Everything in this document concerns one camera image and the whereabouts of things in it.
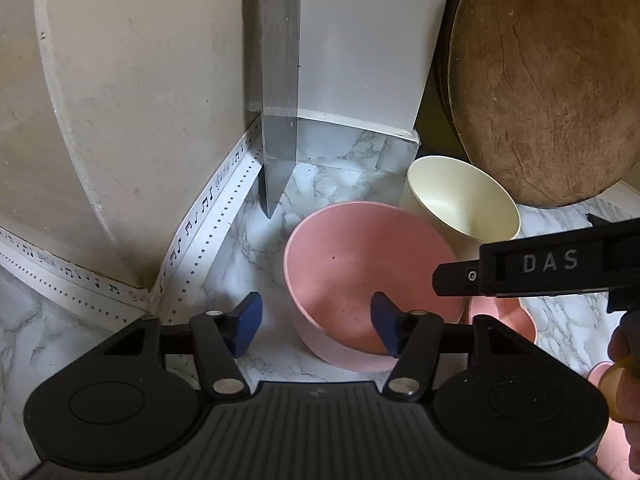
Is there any music-note edge trim strip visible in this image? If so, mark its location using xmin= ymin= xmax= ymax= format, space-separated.
xmin=1 ymin=116 xmax=262 ymax=332

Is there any pink round bowl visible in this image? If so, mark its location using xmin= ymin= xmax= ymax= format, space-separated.
xmin=283 ymin=202 xmax=464 ymax=373

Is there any pink bear-shaped plate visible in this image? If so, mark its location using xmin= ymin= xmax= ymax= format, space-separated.
xmin=588 ymin=361 xmax=638 ymax=479

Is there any small pink heart dish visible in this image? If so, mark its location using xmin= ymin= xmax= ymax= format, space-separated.
xmin=468 ymin=296 xmax=537 ymax=342

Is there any cream round bowl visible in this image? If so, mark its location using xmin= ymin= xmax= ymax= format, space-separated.
xmin=399 ymin=155 xmax=521 ymax=260

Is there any person's right hand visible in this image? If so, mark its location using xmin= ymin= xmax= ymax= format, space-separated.
xmin=599 ymin=327 xmax=639 ymax=425

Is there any cleaver with wooden handle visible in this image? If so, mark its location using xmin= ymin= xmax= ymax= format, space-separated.
xmin=258 ymin=0 xmax=300 ymax=217

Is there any round wooden cutting board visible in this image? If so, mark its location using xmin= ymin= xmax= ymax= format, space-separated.
xmin=433 ymin=0 xmax=639 ymax=208

